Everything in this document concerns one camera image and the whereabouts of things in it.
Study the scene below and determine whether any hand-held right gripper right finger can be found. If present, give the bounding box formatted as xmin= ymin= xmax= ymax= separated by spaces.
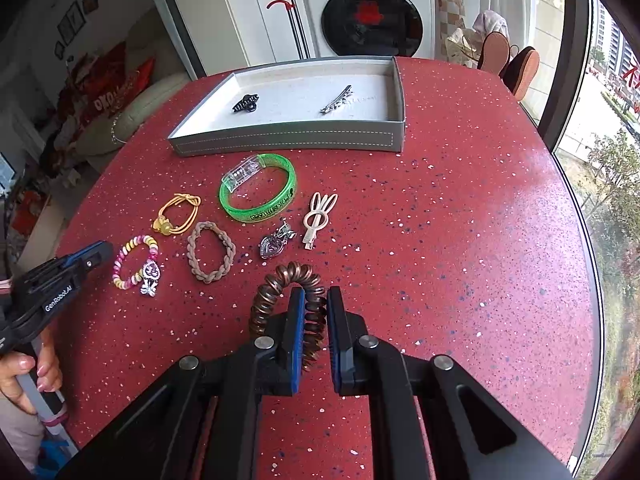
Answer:
xmin=326 ymin=286 xmax=573 ymax=480

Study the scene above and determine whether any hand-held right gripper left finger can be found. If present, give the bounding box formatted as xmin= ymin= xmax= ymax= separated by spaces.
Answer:
xmin=57 ymin=287 xmax=307 ymax=480

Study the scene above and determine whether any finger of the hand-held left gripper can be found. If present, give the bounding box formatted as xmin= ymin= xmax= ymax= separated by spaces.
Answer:
xmin=61 ymin=241 xmax=113 ymax=269
xmin=80 ymin=246 xmax=115 ymax=281

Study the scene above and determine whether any pink yellow beaded bracelet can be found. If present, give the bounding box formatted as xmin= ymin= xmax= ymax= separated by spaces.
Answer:
xmin=112 ymin=234 xmax=162 ymax=297

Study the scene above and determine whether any brown spiral hair tie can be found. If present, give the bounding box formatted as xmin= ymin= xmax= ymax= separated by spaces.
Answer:
xmin=249 ymin=262 xmax=328 ymax=373

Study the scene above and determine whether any yellow hair tie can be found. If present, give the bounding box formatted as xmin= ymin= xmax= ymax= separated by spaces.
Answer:
xmin=152 ymin=193 xmax=202 ymax=236

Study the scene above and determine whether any silver heart hair clip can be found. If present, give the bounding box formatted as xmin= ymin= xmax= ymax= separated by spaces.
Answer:
xmin=258 ymin=218 xmax=297 ymax=260

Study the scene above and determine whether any beige braided hair tie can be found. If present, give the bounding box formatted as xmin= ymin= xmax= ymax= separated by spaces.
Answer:
xmin=186 ymin=221 xmax=236 ymax=284

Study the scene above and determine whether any beige rabbit hair clip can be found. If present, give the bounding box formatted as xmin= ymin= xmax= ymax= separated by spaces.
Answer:
xmin=301 ymin=191 xmax=338 ymax=250

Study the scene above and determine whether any green glitter bracelet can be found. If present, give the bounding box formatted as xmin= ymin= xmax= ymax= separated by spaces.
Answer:
xmin=219 ymin=153 xmax=298 ymax=223

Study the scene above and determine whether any grey jewelry tray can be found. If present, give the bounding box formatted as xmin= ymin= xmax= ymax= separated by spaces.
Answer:
xmin=167 ymin=56 xmax=405 ymax=157

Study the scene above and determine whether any person's left hand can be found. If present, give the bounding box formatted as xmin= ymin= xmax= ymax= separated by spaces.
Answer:
xmin=0 ymin=341 xmax=64 ymax=415

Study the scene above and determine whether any red printed blanket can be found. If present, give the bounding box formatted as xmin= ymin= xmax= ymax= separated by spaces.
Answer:
xmin=57 ymin=42 xmax=141 ymax=126

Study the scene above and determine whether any cream sofa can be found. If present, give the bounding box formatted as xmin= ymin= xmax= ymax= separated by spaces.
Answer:
xmin=75 ymin=22 xmax=193 ymax=171

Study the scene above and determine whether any red cushion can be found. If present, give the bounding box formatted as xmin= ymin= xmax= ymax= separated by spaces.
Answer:
xmin=132 ymin=57 xmax=156 ymax=93

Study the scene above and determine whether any black claw hair clip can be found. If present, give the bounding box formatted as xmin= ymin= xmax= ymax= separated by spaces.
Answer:
xmin=231 ymin=92 xmax=261 ymax=115

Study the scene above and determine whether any white cabinet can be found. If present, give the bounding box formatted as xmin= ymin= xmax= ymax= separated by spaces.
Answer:
xmin=210 ymin=0 xmax=316 ymax=68

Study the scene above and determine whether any beige bag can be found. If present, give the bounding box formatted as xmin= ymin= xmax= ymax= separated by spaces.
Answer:
xmin=445 ymin=27 xmax=483 ymax=66

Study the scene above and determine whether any pink cloth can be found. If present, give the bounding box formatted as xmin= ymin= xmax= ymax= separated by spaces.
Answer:
xmin=472 ymin=10 xmax=511 ymax=43

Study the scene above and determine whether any large picture frame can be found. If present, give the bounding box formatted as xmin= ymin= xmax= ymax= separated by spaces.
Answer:
xmin=57 ymin=2 xmax=86 ymax=43

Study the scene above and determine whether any mop with red handle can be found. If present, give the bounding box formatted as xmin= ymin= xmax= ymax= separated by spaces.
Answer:
xmin=266 ymin=0 xmax=311 ymax=60

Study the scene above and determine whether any black window frame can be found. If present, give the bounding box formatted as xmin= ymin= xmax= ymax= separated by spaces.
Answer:
xmin=520 ymin=0 xmax=596 ymax=151

